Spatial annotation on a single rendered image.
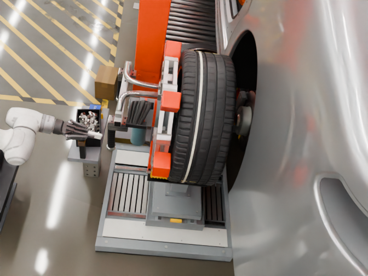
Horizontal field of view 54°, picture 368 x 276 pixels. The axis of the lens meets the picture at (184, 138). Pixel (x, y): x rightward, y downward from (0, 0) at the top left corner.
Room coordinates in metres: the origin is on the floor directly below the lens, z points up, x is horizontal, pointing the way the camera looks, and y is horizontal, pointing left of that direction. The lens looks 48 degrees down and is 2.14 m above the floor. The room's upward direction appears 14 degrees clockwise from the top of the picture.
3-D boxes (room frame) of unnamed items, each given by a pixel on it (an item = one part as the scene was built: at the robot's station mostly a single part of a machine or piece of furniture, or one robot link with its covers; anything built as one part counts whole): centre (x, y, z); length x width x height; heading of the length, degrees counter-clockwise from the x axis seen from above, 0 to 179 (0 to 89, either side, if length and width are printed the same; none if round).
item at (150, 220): (1.34, -0.03, 0.13); 0.50 x 0.36 x 0.10; 10
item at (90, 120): (1.37, 0.56, 0.51); 0.20 x 0.14 x 0.13; 19
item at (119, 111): (1.17, 0.23, 1.03); 0.19 x 0.18 x 0.11; 100
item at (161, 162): (0.98, 0.07, 0.85); 0.09 x 0.08 x 0.07; 10
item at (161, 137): (1.29, 0.13, 0.85); 0.54 x 0.07 x 0.54; 10
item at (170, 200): (1.32, -0.04, 0.32); 0.40 x 0.30 x 0.28; 10
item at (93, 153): (1.39, 0.56, 0.44); 0.43 x 0.17 x 0.03; 10
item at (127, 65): (1.37, 0.27, 1.03); 0.19 x 0.18 x 0.11; 100
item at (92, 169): (1.42, 0.57, 0.21); 0.10 x 0.10 x 0.42; 10
